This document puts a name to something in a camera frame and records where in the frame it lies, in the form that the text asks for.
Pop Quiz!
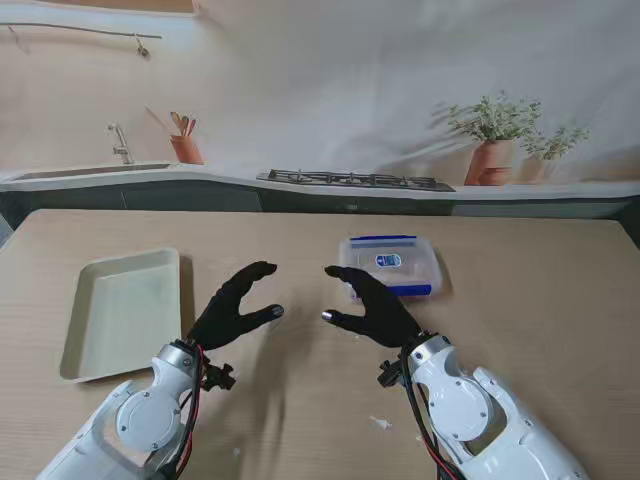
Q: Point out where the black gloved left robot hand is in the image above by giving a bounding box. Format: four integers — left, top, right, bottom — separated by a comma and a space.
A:
187, 260, 285, 351

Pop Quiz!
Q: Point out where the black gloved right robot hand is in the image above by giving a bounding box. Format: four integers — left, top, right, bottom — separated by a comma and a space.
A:
319, 265, 424, 350

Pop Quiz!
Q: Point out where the clear container with blue clips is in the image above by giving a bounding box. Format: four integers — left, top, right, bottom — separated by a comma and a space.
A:
338, 234, 446, 302

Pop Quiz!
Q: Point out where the clear lid with blue label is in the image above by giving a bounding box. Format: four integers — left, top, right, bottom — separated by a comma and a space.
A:
339, 234, 444, 296

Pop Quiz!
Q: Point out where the cream rectangular tray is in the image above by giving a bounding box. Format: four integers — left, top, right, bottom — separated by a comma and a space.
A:
58, 247, 182, 385

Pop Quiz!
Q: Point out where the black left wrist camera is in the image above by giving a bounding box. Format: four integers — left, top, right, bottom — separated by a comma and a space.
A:
202, 362, 236, 392

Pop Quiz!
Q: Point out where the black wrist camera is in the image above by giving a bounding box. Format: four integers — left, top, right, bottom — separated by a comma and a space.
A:
202, 362, 236, 392
377, 359, 404, 389

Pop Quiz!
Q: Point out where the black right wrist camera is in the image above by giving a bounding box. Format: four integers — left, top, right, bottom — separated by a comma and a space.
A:
377, 359, 404, 389

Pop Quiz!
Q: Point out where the red black left arm cable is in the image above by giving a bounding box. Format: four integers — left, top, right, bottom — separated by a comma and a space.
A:
169, 342, 209, 480

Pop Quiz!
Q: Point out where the red black arm cable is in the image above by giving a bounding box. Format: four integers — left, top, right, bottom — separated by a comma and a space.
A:
399, 349, 466, 480
169, 342, 209, 480

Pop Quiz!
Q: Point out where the red black right arm cable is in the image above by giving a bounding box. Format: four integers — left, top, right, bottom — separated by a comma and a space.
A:
399, 349, 466, 480

